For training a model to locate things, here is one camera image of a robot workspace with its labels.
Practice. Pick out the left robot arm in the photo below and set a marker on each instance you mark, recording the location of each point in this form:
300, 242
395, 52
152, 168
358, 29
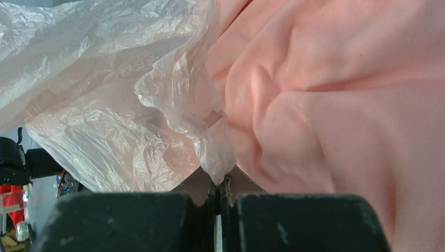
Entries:
19, 167

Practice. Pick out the salmon pink cloth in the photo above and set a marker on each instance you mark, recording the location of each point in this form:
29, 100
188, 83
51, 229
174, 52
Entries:
341, 97

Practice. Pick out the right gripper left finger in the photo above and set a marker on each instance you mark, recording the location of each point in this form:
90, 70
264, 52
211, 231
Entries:
179, 220

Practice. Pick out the translucent pink plastic trash bag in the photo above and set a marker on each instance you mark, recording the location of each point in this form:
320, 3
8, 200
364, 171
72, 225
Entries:
117, 92

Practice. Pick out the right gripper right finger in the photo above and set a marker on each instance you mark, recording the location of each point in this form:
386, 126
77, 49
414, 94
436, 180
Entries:
254, 220

